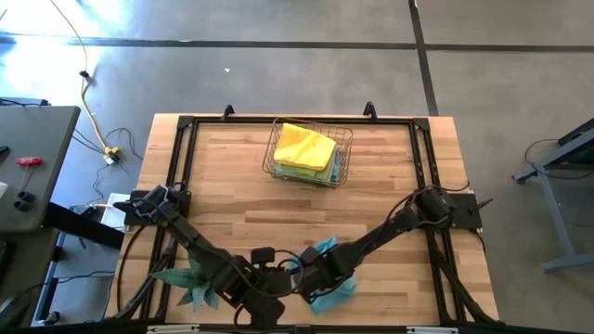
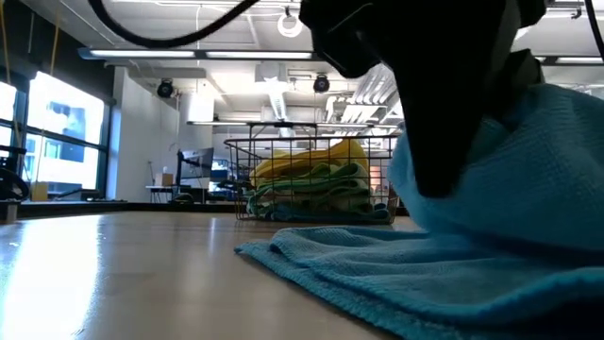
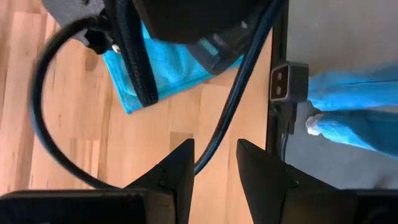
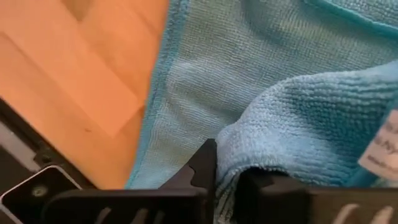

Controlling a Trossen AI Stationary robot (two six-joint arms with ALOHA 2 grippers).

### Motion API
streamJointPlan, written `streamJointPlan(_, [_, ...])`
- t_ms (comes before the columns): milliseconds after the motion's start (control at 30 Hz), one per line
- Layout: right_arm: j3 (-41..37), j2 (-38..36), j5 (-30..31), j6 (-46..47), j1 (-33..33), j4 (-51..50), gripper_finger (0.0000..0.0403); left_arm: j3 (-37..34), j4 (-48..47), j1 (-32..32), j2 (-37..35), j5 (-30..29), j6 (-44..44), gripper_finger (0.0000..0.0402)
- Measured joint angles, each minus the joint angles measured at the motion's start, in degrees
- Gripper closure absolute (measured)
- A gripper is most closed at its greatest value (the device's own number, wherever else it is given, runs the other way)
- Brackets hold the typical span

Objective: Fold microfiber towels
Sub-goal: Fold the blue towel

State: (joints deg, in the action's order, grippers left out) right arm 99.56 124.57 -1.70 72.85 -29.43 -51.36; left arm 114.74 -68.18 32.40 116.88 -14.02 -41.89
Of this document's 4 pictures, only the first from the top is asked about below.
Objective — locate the black aluminium table frame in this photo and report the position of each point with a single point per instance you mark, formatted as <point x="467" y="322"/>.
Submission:
<point x="213" y="120"/>

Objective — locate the green artificial plant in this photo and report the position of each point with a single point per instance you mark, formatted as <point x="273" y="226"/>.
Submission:
<point x="185" y="278"/>

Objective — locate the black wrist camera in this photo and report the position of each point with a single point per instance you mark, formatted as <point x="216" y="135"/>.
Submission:
<point x="264" y="315"/>
<point x="310" y="256"/>

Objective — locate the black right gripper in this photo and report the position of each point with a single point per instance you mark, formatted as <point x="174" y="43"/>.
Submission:
<point x="329" y="273"/>

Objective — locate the blue-grey metal table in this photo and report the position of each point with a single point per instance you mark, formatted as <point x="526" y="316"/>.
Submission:
<point x="559" y="222"/>

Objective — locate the black cylinder parts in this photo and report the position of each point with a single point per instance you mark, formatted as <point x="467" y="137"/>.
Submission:
<point x="25" y="197"/>

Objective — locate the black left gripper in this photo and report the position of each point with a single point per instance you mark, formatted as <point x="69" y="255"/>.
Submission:
<point x="280" y="284"/>

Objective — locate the grey side table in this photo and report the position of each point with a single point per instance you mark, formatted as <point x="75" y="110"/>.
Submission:
<point x="37" y="139"/>

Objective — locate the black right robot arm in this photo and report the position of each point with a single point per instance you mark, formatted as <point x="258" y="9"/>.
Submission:
<point x="394" y="227"/>

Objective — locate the black crossbar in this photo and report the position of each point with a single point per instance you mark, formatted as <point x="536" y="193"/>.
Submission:
<point x="83" y="227"/>

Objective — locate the lime green microfiber towel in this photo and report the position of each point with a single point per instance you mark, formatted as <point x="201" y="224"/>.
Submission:
<point x="297" y="171"/>

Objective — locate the blue microfiber towel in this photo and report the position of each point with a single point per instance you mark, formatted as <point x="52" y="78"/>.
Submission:
<point x="336" y="301"/>

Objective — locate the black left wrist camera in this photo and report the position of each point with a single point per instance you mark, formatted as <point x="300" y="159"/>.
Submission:
<point x="264" y="315"/>

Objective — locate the black table clamp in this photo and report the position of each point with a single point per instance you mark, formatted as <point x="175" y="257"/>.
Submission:
<point x="228" y="111"/>
<point x="370" y="109"/>

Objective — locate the white frame bracket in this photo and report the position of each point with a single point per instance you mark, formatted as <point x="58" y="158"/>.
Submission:
<point x="431" y="330"/>
<point x="171" y="329"/>

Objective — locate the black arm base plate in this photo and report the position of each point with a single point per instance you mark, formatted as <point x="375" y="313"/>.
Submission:
<point x="466" y="211"/>
<point x="127" y="215"/>

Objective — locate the yellow microfiber towel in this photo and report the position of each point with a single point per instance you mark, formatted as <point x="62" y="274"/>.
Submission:
<point x="304" y="148"/>

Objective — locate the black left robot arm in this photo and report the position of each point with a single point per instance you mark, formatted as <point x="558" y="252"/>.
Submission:
<point x="185" y="232"/>

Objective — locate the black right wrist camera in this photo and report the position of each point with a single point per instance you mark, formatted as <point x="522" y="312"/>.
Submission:
<point x="310" y="256"/>

